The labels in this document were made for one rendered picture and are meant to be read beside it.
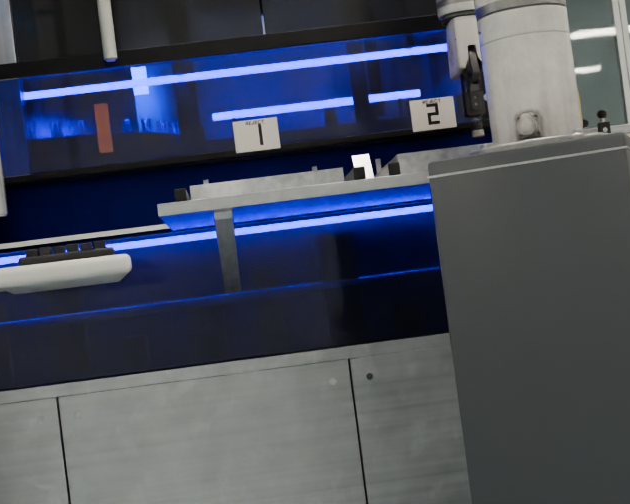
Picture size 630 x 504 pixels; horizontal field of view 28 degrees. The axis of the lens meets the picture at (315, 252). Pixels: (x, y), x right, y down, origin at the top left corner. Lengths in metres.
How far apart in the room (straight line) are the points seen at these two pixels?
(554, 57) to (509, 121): 0.10
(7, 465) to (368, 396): 0.68
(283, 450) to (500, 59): 1.00
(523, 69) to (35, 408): 1.19
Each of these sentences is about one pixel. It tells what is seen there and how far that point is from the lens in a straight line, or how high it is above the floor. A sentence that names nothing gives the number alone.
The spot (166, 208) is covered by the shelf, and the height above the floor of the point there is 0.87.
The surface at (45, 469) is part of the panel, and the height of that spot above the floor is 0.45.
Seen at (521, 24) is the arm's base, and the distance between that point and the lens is 1.67.
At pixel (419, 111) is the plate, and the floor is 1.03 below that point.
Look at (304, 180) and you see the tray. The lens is 2.12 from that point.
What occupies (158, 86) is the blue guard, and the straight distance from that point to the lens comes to 2.41.
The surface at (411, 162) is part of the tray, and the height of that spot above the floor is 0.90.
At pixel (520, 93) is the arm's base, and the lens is 1.66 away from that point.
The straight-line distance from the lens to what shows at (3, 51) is 2.46.
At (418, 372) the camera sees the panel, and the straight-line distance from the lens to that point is 2.40.
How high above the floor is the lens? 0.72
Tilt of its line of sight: 2 degrees up
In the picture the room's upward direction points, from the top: 7 degrees counter-clockwise
